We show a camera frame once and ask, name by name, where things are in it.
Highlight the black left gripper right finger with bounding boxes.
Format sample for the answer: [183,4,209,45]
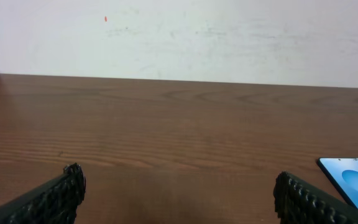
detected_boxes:
[273,172,358,224]

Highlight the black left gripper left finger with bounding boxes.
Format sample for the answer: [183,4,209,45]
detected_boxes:
[0,163,86,224]

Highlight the blue screen smartphone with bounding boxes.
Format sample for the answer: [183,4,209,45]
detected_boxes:
[316,157,358,209]

